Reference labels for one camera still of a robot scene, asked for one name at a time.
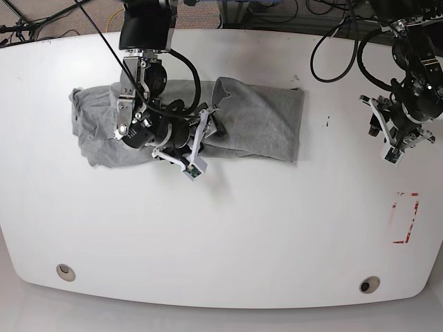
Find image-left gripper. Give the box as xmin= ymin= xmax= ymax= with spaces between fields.
xmin=152 ymin=105 xmax=226 ymax=173

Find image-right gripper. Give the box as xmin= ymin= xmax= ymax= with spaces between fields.
xmin=359 ymin=95 xmax=435 ymax=160

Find grey printed T-shirt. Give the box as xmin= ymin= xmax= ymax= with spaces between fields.
xmin=69 ymin=77 xmax=305 ymax=168

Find red tape rectangle marking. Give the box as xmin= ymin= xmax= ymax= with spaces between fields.
xmin=388 ymin=192 xmax=420 ymax=244

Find black tripod legs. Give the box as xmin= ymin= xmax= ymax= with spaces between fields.
xmin=1 ymin=1 xmax=78 ymax=48

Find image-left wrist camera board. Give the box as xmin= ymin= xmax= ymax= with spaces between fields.
xmin=183 ymin=163 xmax=207 ymax=181

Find white cable on floor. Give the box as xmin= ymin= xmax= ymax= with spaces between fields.
xmin=330 ymin=17 xmax=385 ymax=38

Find grey metal frame leg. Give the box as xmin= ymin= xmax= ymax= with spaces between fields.
xmin=217 ymin=1 xmax=252 ymax=29

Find right table cable grommet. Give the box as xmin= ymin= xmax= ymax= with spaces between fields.
xmin=359 ymin=276 xmax=381 ymax=294

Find table cable grommet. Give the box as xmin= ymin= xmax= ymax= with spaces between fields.
xmin=359 ymin=276 xmax=381 ymax=294
xmin=56 ymin=264 xmax=75 ymax=282

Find left table cable grommet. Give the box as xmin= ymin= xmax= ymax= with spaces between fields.
xmin=56 ymin=264 xmax=75 ymax=282

